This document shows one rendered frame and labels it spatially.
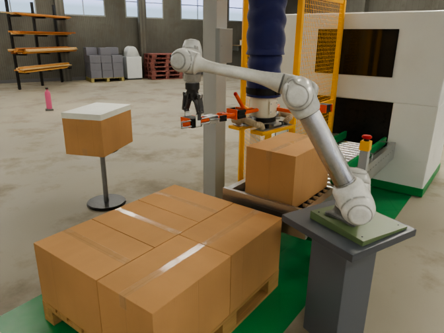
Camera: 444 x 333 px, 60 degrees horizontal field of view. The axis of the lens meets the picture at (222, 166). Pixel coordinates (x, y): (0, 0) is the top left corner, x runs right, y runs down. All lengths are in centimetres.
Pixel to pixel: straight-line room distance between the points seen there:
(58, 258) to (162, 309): 74
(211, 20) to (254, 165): 148
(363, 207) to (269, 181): 105
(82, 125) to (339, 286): 260
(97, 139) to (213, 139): 109
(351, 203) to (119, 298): 117
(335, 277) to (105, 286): 120
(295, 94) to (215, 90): 201
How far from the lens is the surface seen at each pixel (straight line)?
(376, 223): 220
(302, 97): 169
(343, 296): 227
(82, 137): 378
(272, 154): 268
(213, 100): 367
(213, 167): 384
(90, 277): 212
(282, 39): 240
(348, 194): 186
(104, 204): 418
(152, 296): 191
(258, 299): 274
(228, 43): 367
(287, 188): 269
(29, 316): 288
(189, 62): 182
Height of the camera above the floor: 170
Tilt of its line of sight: 19 degrees down
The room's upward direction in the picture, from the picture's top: 1 degrees clockwise
